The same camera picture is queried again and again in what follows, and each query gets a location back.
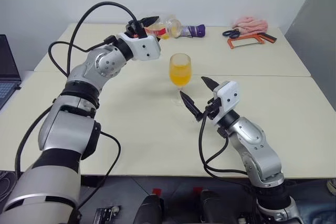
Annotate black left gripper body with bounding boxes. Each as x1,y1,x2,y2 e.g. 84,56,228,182
125,19,148,39

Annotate dark laptop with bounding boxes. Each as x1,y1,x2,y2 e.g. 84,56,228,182
0,34,22,111

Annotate folded silver purple umbrella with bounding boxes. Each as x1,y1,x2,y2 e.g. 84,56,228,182
181,24,207,38

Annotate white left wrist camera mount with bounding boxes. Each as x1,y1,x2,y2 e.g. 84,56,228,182
117,31,162,62

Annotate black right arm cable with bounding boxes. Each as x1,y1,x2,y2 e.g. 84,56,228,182
198,113,253,191

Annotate clear bottle with orange drink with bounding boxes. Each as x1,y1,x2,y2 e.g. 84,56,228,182
145,17,184,40

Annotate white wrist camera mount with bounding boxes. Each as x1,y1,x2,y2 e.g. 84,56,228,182
212,80,240,120
117,31,162,62

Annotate dark rounded shape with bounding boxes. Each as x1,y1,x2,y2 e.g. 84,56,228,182
201,189,224,224
138,194,165,224

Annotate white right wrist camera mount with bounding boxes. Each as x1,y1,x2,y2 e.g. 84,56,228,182
212,80,240,120

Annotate clear wine glass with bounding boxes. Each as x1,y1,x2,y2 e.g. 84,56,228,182
169,53,194,107

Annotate orange hacksaw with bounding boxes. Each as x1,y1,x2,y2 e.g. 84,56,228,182
227,32,278,50

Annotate blue denim cloth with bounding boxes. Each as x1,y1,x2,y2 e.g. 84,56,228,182
296,200,336,224

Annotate white floor cables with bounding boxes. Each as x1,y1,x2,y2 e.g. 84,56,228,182
0,170,17,205

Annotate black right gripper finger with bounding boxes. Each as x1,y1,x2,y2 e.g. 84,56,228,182
179,90,203,120
201,76,219,91

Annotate blue handled scissors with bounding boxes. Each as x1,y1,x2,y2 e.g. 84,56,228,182
222,28,241,39

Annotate pink towel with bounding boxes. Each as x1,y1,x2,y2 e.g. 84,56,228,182
232,16,269,36

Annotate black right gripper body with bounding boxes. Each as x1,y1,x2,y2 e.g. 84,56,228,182
203,97,223,125

